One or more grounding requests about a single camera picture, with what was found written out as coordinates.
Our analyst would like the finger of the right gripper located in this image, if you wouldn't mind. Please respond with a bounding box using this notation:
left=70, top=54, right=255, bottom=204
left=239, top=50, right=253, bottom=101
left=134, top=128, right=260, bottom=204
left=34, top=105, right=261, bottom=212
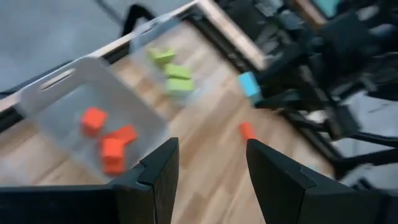
left=255, top=91, right=301, bottom=110
left=260, top=63, right=290, bottom=86

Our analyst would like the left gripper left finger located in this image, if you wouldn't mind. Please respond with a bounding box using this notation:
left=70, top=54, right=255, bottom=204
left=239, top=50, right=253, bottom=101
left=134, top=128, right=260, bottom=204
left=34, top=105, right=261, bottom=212
left=108, top=138, right=180, bottom=224

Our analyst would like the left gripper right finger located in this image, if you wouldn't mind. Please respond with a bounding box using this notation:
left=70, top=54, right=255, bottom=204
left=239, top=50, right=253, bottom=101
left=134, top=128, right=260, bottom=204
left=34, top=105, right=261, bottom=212
left=247, top=139, right=383, bottom=224

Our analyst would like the blue rectangular block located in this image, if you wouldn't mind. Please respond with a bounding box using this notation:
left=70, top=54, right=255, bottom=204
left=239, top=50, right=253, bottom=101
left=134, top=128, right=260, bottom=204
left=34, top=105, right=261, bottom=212
left=238, top=71, right=262, bottom=105

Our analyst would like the red rectangular block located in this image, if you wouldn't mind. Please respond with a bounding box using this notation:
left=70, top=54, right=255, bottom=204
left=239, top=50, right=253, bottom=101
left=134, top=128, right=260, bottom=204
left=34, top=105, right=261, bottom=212
left=80, top=106, right=109, bottom=138
left=238, top=122, right=257, bottom=142
left=104, top=124, right=139, bottom=146

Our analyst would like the red cube block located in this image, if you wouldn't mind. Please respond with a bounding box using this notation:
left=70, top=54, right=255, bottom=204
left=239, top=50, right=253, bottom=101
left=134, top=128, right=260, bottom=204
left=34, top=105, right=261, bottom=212
left=99, top=138, right=127, bottom=175

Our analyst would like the teal room object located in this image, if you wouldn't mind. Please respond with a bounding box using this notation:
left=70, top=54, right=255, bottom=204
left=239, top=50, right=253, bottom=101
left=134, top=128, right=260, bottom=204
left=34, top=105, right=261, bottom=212
left=312, top=0, right=341, bottom=10

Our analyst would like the clear plastic bin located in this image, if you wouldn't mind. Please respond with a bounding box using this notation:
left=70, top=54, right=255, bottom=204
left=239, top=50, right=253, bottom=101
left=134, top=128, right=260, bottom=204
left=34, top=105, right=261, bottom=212
left=129, top=17, right=215, bottom=105

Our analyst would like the grey plastic bin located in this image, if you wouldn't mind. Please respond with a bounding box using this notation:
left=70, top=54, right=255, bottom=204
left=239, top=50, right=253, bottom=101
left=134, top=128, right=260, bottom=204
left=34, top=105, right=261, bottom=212
left=17, top=55, right=170, bottom=187

